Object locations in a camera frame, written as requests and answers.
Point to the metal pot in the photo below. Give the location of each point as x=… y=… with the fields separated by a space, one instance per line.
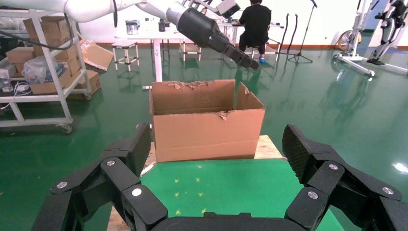
x=132 y=28

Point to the white wheeled shelf rack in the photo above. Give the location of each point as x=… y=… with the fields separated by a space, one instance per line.
x=35 y=96

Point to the white square stool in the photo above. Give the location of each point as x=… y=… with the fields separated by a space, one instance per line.
x=191 y=45
x=124 y=44

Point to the small white box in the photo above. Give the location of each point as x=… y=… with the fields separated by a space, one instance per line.
x=6 y=70

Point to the seated person in black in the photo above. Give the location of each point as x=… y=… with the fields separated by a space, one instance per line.
x=256 y=22

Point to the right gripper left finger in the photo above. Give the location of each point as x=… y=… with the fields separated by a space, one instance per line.
x=118 y=172

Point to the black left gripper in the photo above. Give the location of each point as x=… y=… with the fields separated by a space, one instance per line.
x=200 y=28

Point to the large open cardboard carton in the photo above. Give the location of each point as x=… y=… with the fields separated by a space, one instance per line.
x=207 y=137

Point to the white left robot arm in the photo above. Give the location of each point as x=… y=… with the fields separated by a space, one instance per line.
x=89 y=9

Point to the black bottle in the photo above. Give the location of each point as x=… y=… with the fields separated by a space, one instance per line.
x=161 y=25

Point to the yellow wheel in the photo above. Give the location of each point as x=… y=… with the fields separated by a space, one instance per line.
x=342 y=39

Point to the green table cloth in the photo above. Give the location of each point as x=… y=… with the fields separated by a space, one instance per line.
x=223 y=185

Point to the white support stand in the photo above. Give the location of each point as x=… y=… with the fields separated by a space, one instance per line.
x=353 y=59

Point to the white humanoid robot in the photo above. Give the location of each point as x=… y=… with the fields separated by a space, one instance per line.
x=387 y=28

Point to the large brown cardboard box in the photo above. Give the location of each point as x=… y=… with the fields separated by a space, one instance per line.
x=51 y=30

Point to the white pedestal table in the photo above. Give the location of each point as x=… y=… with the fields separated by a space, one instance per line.
x=149 y=35

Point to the black bent tube stand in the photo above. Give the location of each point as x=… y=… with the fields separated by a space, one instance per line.
x=284 y=32
x=293 y=32

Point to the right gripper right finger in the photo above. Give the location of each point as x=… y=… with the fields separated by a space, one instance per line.
x=328 y=175

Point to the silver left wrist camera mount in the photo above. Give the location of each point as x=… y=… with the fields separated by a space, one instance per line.
x=228 y=8

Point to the black tripod microphone stand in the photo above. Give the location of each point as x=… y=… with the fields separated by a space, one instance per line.
x=299 y=55

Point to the leaning cardboard sheet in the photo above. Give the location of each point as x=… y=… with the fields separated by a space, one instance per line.
x=97 y=57

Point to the clear plastic bag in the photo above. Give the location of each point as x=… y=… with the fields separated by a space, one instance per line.
x=36 y=68

